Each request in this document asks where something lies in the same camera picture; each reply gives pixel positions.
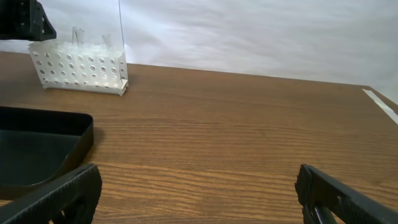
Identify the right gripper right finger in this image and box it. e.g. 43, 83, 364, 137
294, 164, 398, 224

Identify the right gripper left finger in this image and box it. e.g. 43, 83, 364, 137
0, 163, 103, 224

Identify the clear test tube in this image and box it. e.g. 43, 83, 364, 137
101, 33, 112, 50
72, 26, 85, 47

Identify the black tray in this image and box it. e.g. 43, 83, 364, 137
0, 106, 95, 200

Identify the white test tube rack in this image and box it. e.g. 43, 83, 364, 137
27, 40, 129, 96

